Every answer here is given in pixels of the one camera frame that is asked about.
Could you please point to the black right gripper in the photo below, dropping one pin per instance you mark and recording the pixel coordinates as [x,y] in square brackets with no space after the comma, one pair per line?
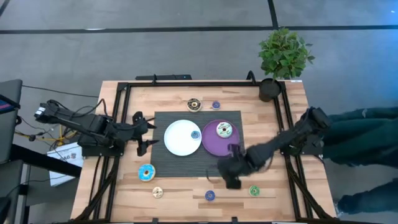
[233,168]

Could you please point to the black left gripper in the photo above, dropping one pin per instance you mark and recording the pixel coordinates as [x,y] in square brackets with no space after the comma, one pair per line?
[132,130]

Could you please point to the small green iced donut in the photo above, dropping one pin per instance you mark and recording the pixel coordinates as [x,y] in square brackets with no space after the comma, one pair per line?
[251,191]

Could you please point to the small blue sprinkled donut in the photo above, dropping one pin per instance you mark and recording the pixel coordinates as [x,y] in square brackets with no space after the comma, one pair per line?
[207,195]
[214,105]

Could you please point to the large light blue donut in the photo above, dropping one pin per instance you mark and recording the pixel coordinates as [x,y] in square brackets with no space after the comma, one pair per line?
[141,172]

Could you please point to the large white green-drizzled donut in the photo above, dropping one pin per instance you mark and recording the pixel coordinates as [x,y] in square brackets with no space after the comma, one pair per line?
[220,130]

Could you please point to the small light blue donut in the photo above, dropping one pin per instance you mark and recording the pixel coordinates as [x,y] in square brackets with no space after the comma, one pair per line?
[195,135]

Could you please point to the large chocolate iced donut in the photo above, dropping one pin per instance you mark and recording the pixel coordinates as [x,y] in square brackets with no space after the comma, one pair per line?
[190,104]

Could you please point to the small white striped donut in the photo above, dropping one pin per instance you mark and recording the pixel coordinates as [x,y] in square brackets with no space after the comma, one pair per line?
[155,192]

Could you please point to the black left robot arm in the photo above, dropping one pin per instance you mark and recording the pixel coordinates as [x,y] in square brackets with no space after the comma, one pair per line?
[93,124]

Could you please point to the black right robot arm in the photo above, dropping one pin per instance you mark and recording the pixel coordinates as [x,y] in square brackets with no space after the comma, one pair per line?
[280,143]

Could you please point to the purple round plate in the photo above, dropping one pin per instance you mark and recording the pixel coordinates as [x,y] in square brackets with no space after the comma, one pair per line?
[214,144]

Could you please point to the white round plate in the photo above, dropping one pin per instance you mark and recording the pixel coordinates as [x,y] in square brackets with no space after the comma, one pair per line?
[178,138]

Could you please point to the dark grey woven placemat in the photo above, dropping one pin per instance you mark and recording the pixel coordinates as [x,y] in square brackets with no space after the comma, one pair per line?
[174,165]

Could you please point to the black device bar blue light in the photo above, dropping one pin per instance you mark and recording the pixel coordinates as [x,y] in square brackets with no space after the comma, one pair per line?
[163,77]

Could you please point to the white printed paper box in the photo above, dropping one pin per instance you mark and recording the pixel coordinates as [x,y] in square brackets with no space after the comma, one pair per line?
[66,158]

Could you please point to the black plant pot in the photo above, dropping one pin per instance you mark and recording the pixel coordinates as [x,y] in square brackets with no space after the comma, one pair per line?
[269,90]

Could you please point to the green leafy plant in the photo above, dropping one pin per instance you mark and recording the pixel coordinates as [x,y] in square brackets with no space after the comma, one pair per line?
[284,53]

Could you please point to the person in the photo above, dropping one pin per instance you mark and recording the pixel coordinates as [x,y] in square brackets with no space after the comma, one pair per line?
[357,137]

